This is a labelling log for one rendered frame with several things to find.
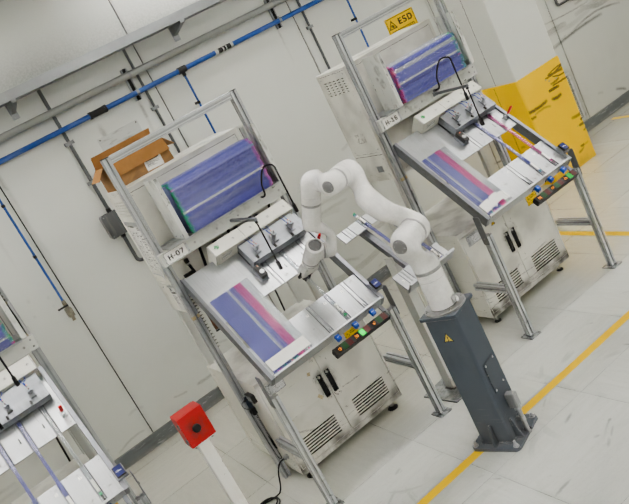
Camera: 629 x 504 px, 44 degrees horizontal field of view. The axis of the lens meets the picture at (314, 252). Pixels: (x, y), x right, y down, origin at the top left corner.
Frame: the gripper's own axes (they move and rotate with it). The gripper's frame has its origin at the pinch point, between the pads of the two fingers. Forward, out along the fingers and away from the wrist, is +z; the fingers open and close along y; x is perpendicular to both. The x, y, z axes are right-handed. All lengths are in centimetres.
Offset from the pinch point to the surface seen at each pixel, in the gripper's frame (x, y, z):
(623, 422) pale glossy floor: 144, -49, -38
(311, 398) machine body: 43, 26, 40
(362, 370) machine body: 47, -7, 43
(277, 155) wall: -127, -97, 121
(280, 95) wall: -157, -121, 100
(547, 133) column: -26, -294, 129
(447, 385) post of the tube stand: 81, -40, 47
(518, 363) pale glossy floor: 96, -70, 29
